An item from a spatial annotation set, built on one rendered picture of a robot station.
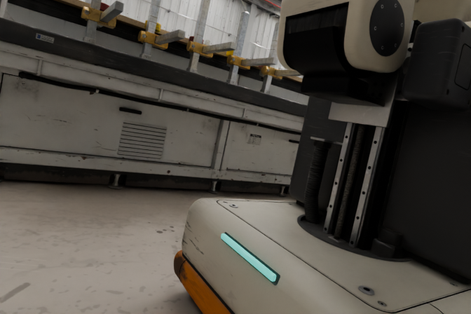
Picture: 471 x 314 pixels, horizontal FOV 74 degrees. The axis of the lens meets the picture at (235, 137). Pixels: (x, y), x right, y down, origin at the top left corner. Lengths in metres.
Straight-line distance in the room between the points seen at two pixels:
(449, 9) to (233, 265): 0.75
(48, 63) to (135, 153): 0.66
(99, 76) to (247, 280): 1.17
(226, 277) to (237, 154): 1.53
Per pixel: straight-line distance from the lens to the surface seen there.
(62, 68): 1.55
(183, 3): 9.71
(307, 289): 0.57
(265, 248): 0.65
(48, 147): 1.81
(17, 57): 1.55
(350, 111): 0.80
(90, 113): 1.80
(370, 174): 0.79
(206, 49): 1.67
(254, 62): 1.73
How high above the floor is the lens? 0.50
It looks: 3 degrees down
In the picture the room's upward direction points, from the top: 12 degrees clockwise
